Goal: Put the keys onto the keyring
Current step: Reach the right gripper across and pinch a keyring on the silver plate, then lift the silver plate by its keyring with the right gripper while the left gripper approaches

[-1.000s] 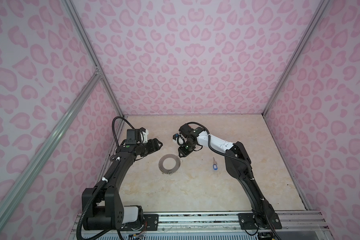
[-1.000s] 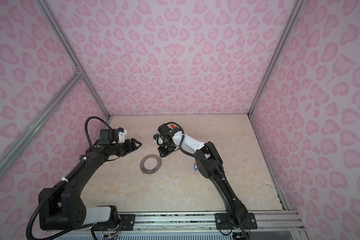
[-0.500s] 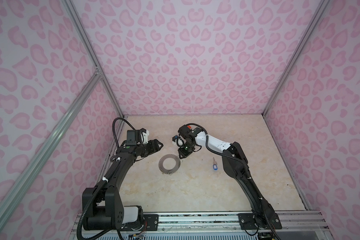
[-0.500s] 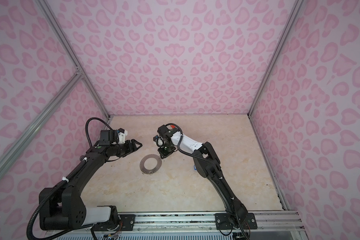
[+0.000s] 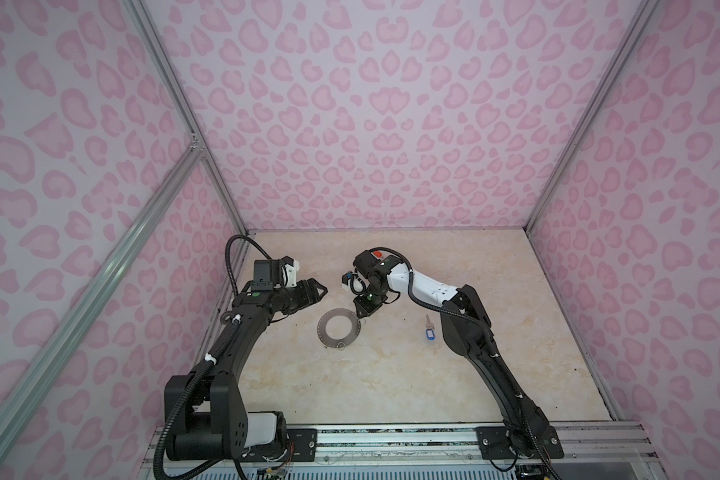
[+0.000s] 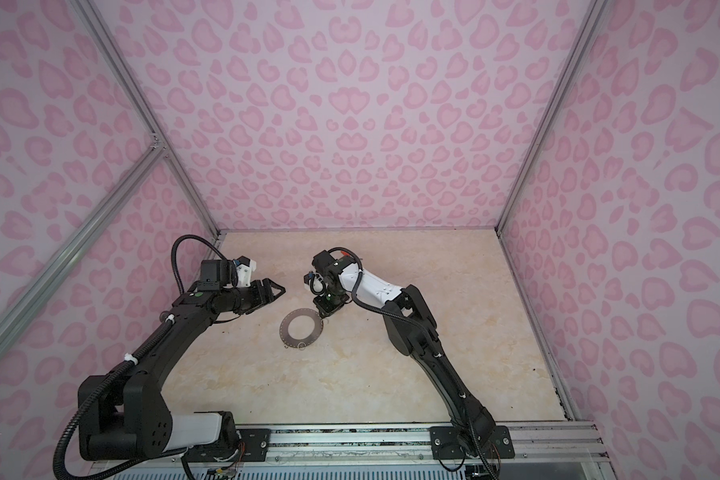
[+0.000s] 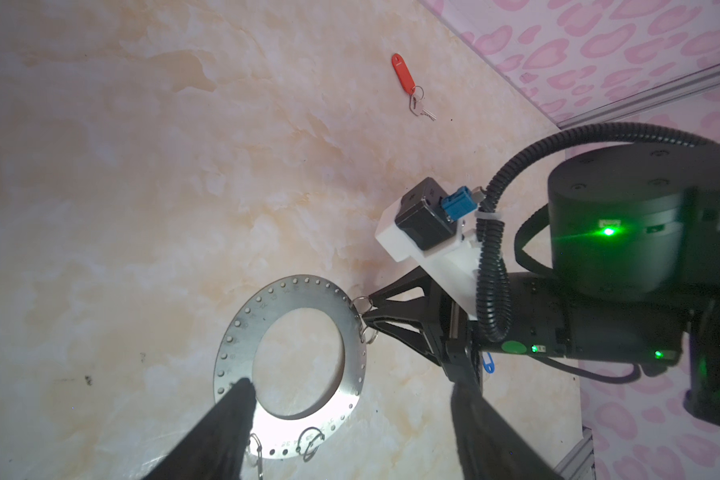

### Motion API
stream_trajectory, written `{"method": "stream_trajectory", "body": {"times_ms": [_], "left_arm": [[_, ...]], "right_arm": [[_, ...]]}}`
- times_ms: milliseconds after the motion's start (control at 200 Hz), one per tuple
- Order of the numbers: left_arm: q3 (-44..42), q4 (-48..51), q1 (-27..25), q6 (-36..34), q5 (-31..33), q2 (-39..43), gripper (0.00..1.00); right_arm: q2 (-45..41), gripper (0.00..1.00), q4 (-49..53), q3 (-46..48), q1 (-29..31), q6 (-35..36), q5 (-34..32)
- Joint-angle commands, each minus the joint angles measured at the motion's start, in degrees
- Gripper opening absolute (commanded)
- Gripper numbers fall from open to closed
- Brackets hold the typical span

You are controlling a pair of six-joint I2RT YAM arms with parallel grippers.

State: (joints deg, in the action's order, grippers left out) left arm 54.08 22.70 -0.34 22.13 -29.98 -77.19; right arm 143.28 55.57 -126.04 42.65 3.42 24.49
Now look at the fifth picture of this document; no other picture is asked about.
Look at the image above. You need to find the perforated metal ring disc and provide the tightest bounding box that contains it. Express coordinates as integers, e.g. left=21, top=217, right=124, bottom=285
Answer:
left=317, top=308, right=361, bottom=350

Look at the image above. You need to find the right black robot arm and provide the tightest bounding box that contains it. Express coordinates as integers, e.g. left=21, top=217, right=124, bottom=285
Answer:
left=341, top=247, right=564, bottom=462

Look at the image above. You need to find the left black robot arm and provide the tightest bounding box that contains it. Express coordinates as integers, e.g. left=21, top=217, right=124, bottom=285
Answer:
left=153, top=279, right=327, bottom=470

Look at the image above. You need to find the key with blue tag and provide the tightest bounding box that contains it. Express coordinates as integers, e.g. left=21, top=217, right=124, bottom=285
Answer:
left=425, top=315, right=436, bottom=341

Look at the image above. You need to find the left diagonal aluminium strut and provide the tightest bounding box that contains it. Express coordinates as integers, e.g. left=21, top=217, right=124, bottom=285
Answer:
left=0, top=146, right=203, bottom=467

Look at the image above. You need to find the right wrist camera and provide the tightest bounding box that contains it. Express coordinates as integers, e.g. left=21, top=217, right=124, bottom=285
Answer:
left=341, top=271, right=367, bottom=296

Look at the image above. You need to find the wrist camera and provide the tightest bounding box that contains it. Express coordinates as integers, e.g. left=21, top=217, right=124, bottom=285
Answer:
left=341, top=271, right=367, bottom=296
left=279, top=256, right=300, bottom=288

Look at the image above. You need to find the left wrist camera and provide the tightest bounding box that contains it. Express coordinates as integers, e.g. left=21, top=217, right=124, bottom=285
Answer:
left=279, top=256, right=300, bottom=288

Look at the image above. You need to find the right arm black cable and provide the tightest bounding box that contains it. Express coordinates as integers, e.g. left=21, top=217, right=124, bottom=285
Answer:
left=371, top=246, right=499, bottom=361

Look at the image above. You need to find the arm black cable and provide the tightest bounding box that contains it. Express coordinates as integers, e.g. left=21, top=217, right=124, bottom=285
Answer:
left=224, top=234, right=274, bottom=296
left=371, top=246, right=499, bottom=361

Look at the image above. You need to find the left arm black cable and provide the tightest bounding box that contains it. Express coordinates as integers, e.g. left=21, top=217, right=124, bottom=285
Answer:
left=224, top=234, right=274, bottom=296

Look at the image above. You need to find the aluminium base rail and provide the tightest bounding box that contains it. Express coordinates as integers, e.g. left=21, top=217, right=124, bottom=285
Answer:
left=137, top=421, right=661, bottom=480

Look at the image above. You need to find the left corner aluminium post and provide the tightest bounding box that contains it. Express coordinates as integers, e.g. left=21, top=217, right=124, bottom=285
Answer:
left=122, top=0, right=249, bottom=234

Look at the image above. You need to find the corner aluminium post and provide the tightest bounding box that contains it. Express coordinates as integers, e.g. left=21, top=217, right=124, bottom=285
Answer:
left=524, top=0, right=664, bottom=238
left=122, top=0, right=249, bottom=234

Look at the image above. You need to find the right corner aluminium post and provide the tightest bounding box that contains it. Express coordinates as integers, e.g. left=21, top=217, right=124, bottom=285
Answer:
left=524, top=0, right=664, bottom=238

